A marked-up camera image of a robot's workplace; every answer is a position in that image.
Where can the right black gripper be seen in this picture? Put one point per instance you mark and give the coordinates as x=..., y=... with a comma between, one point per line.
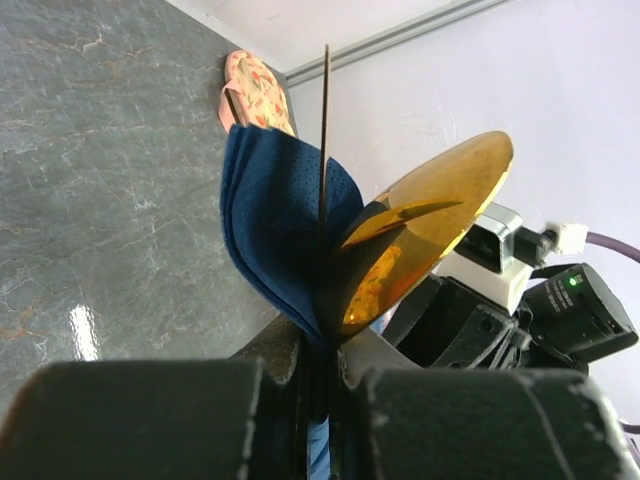
x=442, y=323

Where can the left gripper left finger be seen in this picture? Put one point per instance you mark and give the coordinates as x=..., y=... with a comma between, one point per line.
x=235, y=418

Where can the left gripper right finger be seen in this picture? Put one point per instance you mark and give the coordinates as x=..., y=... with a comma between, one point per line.
x=392, y=419

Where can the gold spoon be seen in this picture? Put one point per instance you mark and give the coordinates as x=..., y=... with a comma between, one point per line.
x=405, y=232

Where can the gold knife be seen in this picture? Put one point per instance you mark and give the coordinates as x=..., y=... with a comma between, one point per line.
x=323, y=156

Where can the dark blue paper napkin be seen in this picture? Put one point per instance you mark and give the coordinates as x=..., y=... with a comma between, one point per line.
x=269, y=216

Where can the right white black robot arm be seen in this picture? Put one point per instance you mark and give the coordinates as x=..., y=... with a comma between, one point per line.
x=568, y=320

